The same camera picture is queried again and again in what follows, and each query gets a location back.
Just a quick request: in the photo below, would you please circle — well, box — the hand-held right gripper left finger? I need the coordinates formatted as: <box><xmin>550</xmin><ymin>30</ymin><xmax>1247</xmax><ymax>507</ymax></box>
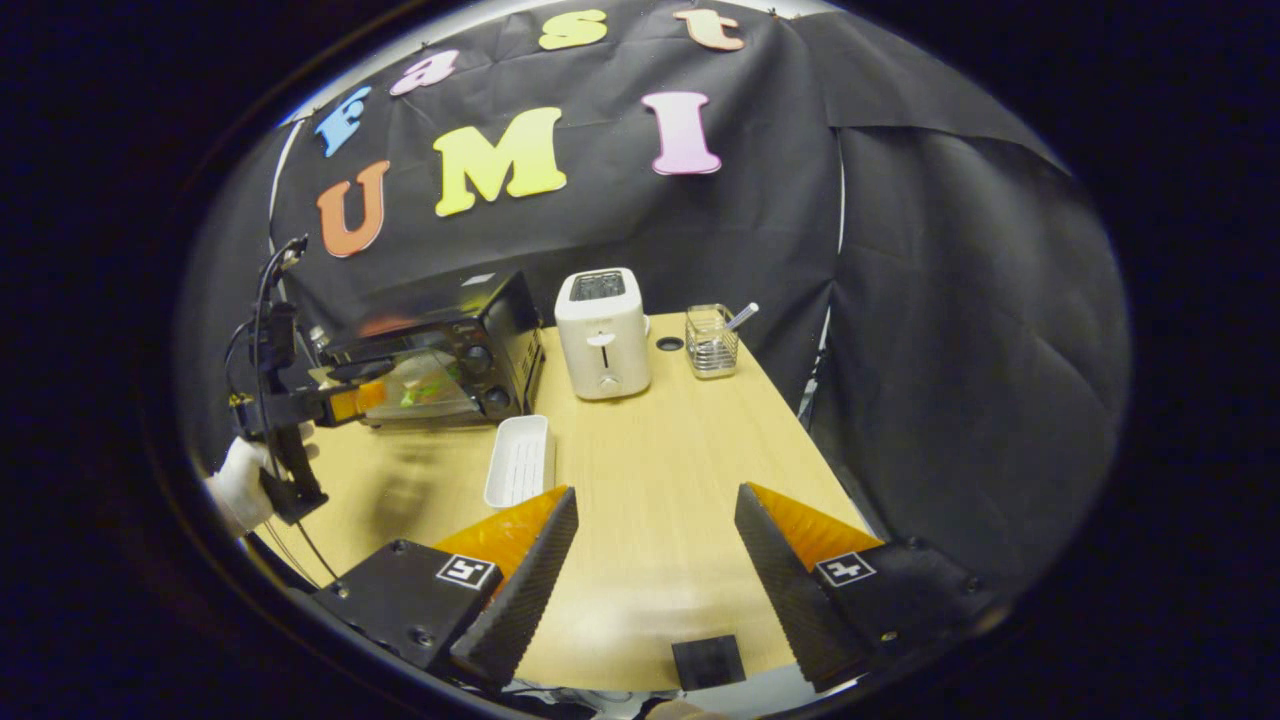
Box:
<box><xmin>315</xmin><ymin>486</ymin><xmax>581</xmax><ymax>689</ymax></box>

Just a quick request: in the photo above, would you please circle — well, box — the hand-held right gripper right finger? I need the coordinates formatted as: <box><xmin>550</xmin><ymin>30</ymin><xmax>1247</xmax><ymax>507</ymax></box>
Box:
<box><xmin>733</xmin><ymin>482</ymin><xmax>1006</xmax><ymax>693</ymax></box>

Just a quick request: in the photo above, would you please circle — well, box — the black electric oven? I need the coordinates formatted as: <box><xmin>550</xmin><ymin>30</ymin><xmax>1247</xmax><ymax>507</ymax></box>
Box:
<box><xmin>308</xmin><ymin>268</ymin><xmax>546</xmax><ymax>431</ymax></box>

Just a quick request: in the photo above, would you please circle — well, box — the black tape patch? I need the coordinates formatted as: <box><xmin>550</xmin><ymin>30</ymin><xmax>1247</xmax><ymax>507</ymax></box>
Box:
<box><xmin>671</xmin><ymin>634</ymin><xmax>747</xmax><ymax>692</ymax></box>

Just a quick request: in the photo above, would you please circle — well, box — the white rectangular tray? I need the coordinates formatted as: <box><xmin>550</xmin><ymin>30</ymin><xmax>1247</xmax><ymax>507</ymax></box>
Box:
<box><xmin>484</xmin><ymin>414</ymin><xmax>557</xmax><ymax>510</ymax></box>

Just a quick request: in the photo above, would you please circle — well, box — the white toaster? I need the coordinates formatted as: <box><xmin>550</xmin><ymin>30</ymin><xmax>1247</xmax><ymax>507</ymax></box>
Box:
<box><xmin>555</xmin><ymin>267</ymin><xmax>654</xmax><ymax>402</ymax></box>

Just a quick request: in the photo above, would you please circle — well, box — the black backdrop cloth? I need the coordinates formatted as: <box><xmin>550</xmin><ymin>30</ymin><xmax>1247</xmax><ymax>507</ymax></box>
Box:
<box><xmin>175</xmin><ymin>0</ymin><xmax>1133</xmax><ymax>591</ymax></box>

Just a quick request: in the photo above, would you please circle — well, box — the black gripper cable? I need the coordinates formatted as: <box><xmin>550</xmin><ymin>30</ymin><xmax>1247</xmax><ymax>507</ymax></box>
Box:
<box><xmin>262</xmin><ymin>518</ymin><xmax>343</xmax><ymax>593</ymax></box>

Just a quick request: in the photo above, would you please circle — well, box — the wire mesh basket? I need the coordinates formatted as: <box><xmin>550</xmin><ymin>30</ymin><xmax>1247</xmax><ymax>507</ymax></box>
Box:
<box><xmin>685</xmin><ymin>303</ymin><xmax>742</xmax><ymax>380</ymax></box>

